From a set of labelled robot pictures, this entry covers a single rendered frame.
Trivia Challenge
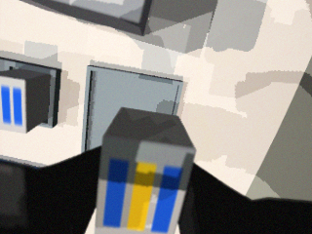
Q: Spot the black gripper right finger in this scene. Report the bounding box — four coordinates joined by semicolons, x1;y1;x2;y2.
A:
177;163;312;234

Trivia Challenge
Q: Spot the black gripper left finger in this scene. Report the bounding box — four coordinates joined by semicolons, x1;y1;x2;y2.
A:
0;146;102;234

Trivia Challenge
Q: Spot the grey flat panel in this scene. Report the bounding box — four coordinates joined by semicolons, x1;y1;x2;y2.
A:
246;56;312;202

